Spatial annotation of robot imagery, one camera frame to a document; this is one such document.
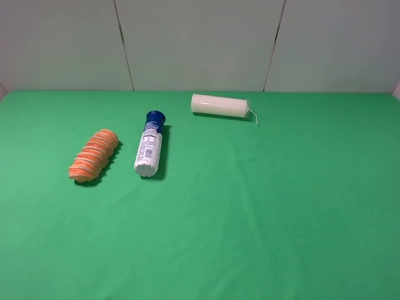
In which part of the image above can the orange white spiral foam roll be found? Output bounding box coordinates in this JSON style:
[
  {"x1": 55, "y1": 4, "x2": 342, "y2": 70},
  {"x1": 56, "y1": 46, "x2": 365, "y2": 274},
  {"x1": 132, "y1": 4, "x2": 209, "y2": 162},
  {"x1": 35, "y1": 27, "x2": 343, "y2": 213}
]
[{"x1": 68, "y1": 129, "x2": 119, "y2": 183}]

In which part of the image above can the white pillar candle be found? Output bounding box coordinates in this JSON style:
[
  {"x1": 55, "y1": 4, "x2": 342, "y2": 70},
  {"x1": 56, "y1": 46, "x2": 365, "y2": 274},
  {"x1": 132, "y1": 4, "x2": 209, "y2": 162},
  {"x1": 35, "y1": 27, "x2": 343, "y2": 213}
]
[{"x1": 191, "y1": 94, "x2": 259, "y2": 126}]

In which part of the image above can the white bottle with blue cap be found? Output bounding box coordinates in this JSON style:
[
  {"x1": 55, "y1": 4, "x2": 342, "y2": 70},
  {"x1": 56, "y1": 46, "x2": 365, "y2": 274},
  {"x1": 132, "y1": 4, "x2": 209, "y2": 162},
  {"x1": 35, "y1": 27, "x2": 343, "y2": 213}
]
[{"x1": 134, "y1": 111, "x2": 166, "y2": 178}]

